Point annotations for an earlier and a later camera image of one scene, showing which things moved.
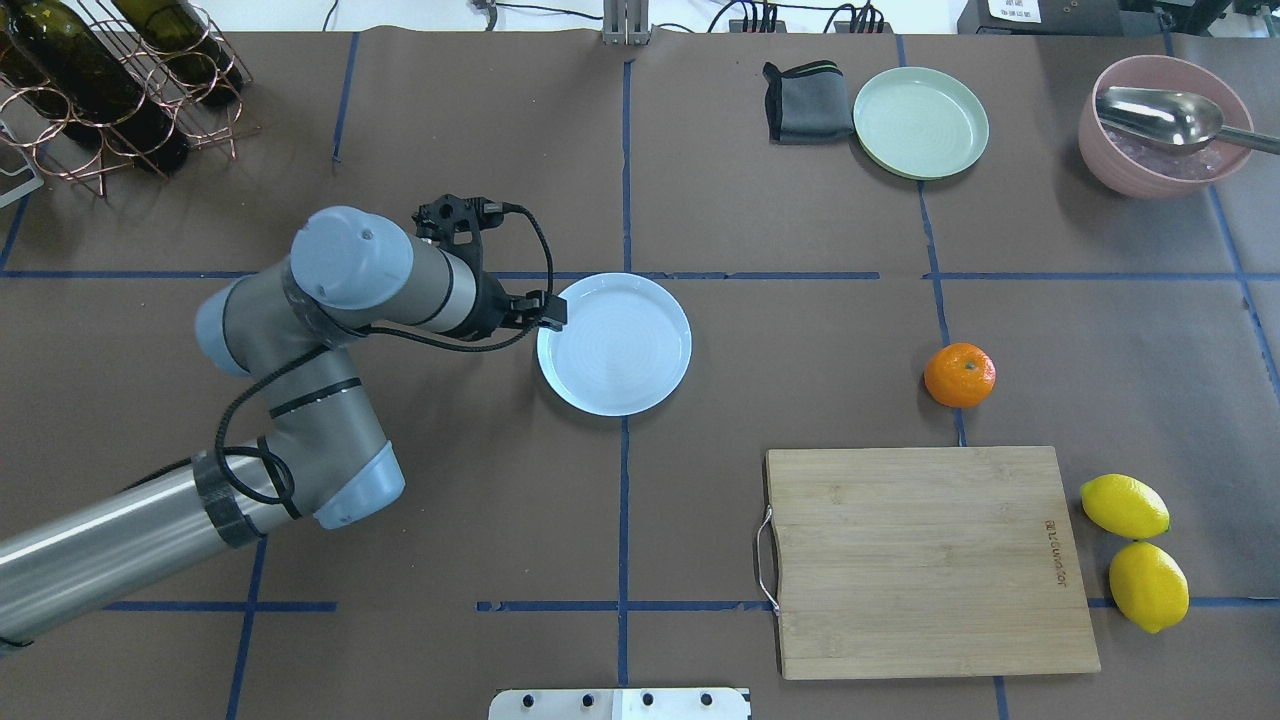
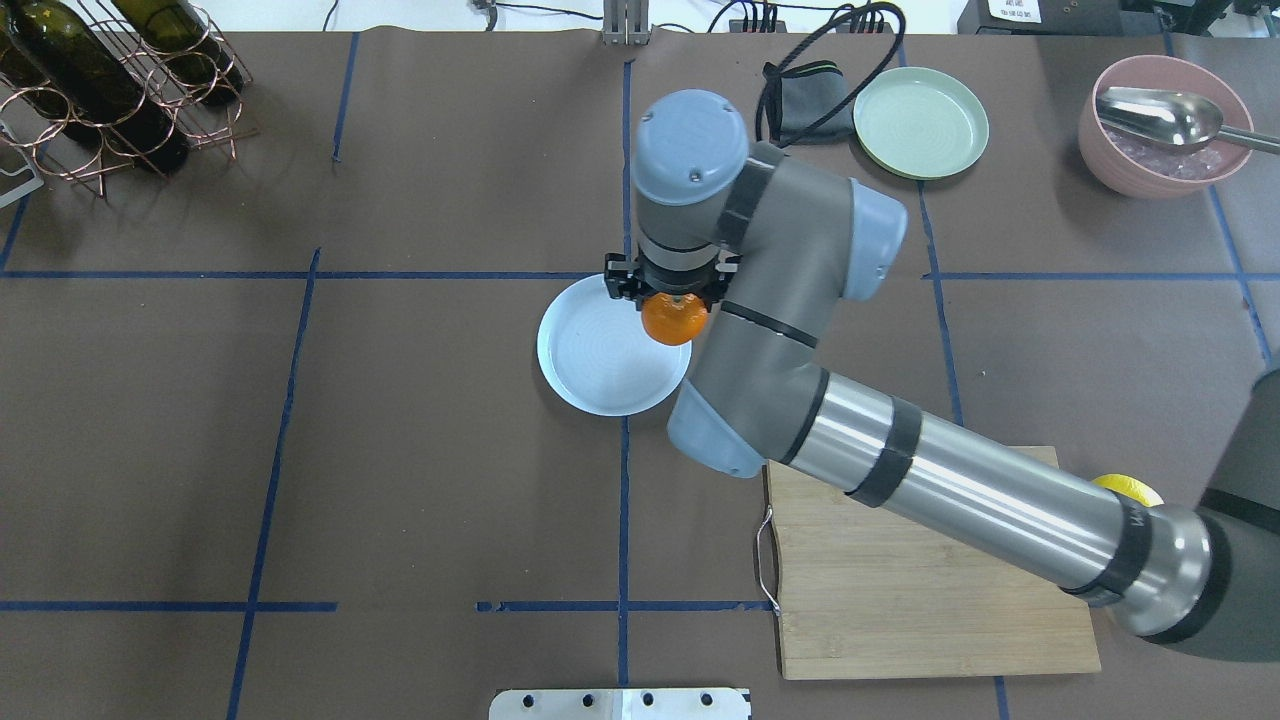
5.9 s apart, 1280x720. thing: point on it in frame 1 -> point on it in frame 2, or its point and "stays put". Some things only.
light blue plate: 625,350 stays put
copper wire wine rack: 117,98 stays put
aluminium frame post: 625,22 stays put
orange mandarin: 960,375 -> 673,321
